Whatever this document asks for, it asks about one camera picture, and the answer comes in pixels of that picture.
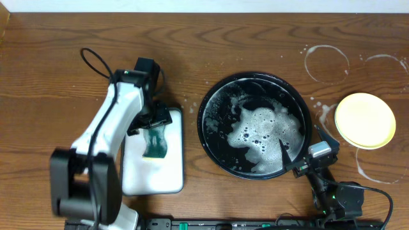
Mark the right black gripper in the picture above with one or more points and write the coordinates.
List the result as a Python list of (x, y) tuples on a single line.
[(301, 167)]

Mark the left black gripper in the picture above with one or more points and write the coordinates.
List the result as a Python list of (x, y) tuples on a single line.
[(153, 119)]

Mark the green yellow sponge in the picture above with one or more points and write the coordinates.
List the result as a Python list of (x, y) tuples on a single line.
[(156, 146)]

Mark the yellow plate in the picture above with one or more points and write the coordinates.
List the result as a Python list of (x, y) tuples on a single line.
[(363, 114)]

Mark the light green plate top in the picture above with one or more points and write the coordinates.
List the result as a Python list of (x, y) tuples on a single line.
[(369, 142)]

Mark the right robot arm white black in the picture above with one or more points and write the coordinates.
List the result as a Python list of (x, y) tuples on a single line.
[(337, 200)]

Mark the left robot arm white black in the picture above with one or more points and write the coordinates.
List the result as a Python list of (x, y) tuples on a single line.
[(84, 182)]

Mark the rectangular soapy water tray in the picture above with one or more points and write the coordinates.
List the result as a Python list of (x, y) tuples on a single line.
[(145, 176)]

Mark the round black tray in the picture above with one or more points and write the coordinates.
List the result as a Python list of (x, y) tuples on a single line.
[(242, 118)]

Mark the black base rail bottom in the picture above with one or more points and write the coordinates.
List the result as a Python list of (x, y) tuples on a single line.
[(283, 222)]

